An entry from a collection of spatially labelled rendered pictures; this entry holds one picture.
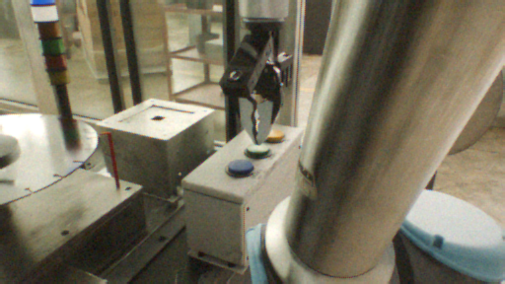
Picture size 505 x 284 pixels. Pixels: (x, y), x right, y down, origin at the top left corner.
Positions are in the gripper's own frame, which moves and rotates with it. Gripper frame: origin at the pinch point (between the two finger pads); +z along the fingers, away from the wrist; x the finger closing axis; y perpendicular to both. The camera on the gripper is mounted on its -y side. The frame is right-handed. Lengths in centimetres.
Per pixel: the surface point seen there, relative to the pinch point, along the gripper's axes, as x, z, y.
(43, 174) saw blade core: 18.8, -2.4, -26.8
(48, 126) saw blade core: 32.0, -2.4, -15.3
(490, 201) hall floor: -66, 93, 164
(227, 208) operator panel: -1.2, 5.8, -13.0
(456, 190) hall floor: -49, 93, 168
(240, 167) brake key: -0.4, 1.8, -7.0
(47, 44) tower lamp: 45.1, -12.7, -2.1
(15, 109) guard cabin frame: 92, 15, 17
